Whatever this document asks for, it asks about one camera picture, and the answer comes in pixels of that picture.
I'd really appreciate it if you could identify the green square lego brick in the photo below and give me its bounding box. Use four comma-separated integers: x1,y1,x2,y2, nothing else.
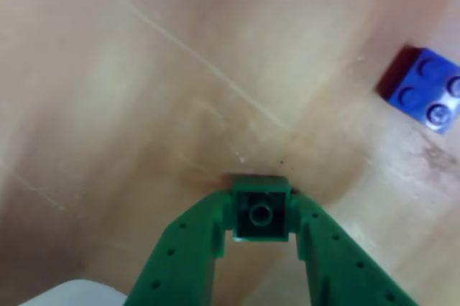
231,175,292,244

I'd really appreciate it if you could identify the blue square lego brick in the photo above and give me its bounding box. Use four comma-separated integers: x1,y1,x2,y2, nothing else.
375,45,460,136

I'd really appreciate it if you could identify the white plastic bin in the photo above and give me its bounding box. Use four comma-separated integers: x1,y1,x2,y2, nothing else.
21,279,129,306

